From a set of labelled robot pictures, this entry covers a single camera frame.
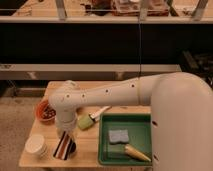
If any small metal cup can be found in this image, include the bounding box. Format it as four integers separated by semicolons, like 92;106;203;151
68;143;76;157

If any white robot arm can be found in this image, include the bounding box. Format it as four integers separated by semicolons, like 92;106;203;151
49;72;213;171

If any wooden table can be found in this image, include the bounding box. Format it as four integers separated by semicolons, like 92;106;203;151
19;81;151;171

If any stack of white bowls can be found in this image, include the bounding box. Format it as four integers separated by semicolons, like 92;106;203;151
25;134;47;157

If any green plastic tray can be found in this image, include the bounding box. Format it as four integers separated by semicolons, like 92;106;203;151
97;112;154;167

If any green silicone brush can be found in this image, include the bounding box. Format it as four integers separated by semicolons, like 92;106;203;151
78;106;110;130

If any blue grey sponge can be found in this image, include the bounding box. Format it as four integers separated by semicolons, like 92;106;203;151
108;130;129;144

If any orange bowl with beans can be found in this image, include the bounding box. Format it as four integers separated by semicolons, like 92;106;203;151
35;99;56;123

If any striped brown white eraser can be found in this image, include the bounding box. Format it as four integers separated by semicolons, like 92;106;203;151
53;132;75;160

